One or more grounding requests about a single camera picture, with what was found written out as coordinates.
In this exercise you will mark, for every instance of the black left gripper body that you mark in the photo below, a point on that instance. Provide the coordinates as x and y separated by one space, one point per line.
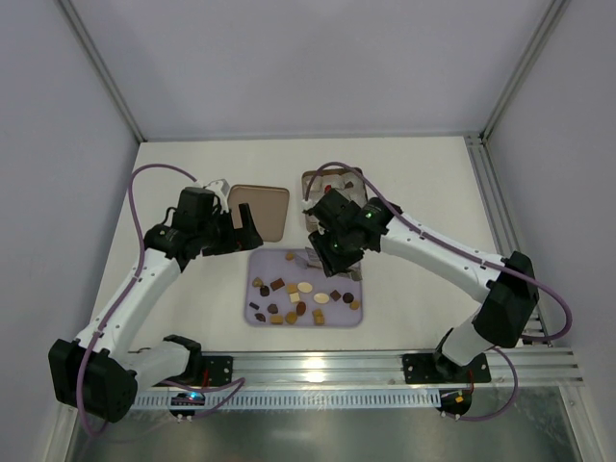
231 236

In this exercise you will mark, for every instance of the brown square chocolate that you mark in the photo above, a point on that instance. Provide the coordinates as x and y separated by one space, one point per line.
335 294

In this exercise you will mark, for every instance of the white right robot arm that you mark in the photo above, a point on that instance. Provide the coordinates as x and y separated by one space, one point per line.
500 285

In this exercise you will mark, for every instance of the caramel cube chocolate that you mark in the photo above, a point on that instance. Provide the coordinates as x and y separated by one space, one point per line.
318 317

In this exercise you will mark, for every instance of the brown oval chocolate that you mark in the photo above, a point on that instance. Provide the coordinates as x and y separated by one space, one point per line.
300 308

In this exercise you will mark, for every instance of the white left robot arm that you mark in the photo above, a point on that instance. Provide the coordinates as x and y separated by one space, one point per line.
96 372

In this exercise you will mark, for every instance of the slotted cable duct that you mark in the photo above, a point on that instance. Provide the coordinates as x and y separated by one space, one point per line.
249 398

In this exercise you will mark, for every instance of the aluminium mounting rail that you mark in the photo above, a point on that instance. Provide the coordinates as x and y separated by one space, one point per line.
527 366

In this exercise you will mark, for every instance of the brown rectangular chocolate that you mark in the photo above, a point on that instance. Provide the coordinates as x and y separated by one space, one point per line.
277 284

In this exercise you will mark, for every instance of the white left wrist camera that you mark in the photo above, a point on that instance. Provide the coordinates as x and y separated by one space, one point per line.
219 187

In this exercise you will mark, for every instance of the rose gold tin lid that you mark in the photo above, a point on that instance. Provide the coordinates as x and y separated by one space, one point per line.
268 206

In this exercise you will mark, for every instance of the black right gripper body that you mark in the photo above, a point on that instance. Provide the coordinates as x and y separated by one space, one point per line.
332 251

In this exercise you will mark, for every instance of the lilac plastic tray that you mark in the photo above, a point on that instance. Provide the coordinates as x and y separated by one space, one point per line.
270 264

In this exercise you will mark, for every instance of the white oval chocolate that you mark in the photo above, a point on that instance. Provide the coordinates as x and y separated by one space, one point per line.
321 298
305 287

